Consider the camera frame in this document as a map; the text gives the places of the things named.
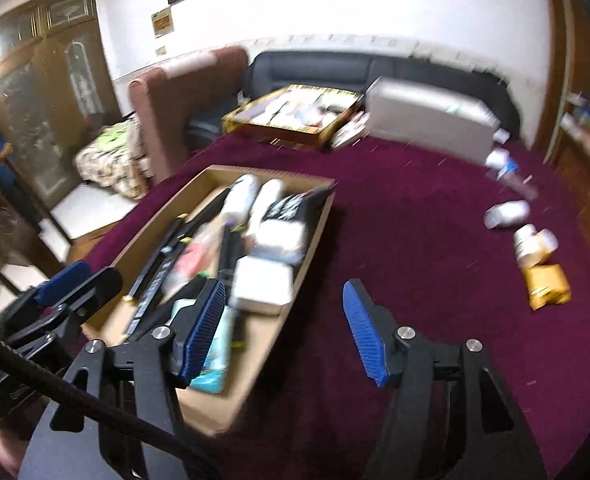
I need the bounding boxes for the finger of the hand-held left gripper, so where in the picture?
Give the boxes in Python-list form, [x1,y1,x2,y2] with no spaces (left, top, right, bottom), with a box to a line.
[34,260,93,307]
[35,267,124,343]

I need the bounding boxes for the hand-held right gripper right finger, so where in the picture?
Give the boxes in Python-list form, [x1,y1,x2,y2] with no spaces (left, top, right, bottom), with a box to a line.
[342,279,548,480]

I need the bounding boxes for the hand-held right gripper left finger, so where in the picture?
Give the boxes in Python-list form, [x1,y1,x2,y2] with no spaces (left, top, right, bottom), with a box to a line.
[20,280,228,480]

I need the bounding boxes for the teal packet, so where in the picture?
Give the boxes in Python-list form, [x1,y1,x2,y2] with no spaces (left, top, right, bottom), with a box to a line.
[169,297,242,395]

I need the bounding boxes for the black marker yellow cap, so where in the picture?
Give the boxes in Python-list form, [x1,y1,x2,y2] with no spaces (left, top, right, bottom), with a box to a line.
[121,260,186,343]

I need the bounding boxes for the orange item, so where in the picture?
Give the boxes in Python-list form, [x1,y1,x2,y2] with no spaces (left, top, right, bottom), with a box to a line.
[166,224,226,297]

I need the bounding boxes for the white square box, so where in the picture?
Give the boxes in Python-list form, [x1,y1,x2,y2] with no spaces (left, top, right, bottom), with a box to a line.
[228,256,296,317]

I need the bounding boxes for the black marker green cap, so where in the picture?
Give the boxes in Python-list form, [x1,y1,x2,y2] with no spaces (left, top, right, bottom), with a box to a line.
[217,224,244,286]

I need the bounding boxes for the black marker tan cap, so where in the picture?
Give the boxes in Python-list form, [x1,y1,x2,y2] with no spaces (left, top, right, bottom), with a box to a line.
[122,212,192,311]

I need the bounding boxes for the brown cardboard box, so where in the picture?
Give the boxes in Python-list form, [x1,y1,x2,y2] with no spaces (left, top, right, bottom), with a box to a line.
[81,163,337,437]

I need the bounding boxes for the black marker purple cap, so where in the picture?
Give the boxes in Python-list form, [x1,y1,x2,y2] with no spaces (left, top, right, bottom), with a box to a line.
[189,185,232,235]

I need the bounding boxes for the person's left hand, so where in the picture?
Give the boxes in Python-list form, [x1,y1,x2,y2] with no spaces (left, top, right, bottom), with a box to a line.
[0,425,26,480]

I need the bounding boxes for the white soft packet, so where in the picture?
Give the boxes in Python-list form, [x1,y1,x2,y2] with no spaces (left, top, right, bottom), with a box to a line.
[247,219,309,264]

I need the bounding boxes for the white tube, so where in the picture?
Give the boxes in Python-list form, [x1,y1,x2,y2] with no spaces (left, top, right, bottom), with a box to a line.
[221,173,260,227]

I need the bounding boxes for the white bottles in box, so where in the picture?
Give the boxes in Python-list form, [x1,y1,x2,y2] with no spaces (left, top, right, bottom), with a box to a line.
[246,178,289,241]

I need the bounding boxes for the floral cushion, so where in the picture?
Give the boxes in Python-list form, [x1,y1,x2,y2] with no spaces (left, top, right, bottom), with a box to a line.
[73,114,152,202]

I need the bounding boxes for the black patterned pouch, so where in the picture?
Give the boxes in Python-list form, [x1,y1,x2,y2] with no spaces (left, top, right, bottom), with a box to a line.
[262,186,336,227]

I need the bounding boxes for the white bottle tan label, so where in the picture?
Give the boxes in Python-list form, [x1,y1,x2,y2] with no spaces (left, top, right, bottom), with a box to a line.
[532,228,560,261]
[513,223,542,269]

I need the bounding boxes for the wooden glass cabinet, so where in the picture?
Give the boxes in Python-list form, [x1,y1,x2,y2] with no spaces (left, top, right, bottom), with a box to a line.
[0,0,124,281]

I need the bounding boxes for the white plastic bottle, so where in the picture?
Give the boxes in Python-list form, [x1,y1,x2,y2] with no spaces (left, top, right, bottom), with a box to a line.
[484,200,532,231]

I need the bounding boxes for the yellow packet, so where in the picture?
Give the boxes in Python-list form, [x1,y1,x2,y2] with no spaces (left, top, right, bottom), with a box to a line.
[522,263,572,311]

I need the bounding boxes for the printed booklet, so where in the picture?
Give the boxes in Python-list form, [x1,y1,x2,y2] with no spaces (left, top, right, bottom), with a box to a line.
[331,111,372,151]

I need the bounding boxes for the gold patterned box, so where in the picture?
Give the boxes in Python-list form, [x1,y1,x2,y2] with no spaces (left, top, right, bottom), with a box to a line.
[221,84,366,150]

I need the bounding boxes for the clear plastic bottle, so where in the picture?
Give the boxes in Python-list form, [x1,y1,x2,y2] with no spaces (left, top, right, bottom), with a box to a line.
[497,170,540,201]

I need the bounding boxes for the small white blue bottle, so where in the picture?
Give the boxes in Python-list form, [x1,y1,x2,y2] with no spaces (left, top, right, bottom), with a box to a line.
[485,147,520,178]

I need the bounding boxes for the maroon armchair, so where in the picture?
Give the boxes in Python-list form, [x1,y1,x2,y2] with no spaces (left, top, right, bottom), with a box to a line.
[127,45,250,187]

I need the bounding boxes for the grey rectangular box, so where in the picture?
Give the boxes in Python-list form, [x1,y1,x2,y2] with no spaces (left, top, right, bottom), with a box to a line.
[365,76,502,167]

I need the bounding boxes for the black sofa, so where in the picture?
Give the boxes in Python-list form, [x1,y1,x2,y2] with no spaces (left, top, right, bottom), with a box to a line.
[189,49,522,153]

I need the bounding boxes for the black cable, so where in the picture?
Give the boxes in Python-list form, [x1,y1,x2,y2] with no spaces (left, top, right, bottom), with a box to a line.
[0,321,222,480]

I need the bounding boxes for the small gold wall plaque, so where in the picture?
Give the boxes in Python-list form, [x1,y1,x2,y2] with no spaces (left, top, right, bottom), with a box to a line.
[150,5,175,39]

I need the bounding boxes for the wooden door frame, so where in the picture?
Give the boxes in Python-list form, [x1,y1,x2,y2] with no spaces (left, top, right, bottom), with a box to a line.
[544,0,590,163]

